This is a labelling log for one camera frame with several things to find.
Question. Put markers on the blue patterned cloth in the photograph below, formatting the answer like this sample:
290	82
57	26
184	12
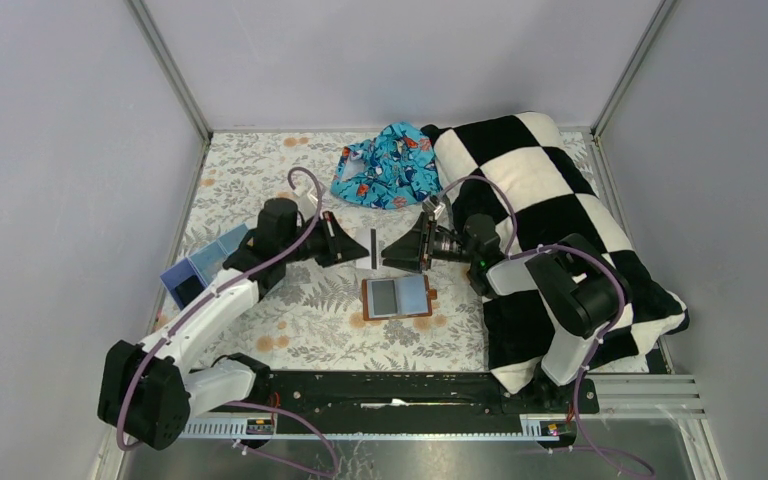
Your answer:
393	170

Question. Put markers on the aluminium frame rail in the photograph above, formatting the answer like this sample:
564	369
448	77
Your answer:
620	396

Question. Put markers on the white credit card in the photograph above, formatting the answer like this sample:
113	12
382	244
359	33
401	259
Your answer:
368	238

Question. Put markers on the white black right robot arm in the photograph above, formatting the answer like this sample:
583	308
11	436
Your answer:
579	292

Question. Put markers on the brown leather card holder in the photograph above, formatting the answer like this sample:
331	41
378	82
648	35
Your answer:
397	298

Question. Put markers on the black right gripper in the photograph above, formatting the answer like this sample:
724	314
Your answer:
414	251

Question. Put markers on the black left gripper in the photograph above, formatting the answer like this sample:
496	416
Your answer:
339	246

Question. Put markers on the black white checkered pillow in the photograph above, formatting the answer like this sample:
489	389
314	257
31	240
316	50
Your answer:
514	169

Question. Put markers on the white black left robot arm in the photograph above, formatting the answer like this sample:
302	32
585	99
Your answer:
151	389

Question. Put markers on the blue plastic organizer box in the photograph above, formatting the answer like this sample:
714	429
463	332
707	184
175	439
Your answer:
187	278

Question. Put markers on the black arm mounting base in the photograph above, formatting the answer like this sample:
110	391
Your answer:
433	405

